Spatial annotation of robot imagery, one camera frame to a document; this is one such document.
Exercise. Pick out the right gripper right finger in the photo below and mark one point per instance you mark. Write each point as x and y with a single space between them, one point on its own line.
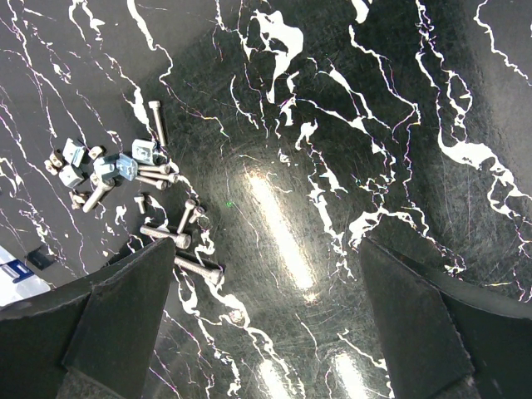
442 337

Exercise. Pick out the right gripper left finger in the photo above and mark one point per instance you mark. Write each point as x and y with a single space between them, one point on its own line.
100 328

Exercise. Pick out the clear plastic compartment box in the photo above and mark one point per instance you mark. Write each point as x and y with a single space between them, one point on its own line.
18 281

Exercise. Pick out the silver t-nut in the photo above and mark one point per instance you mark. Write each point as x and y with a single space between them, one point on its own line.
144 151

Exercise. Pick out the silver long screw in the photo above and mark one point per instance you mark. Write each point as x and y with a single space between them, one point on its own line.
155 107

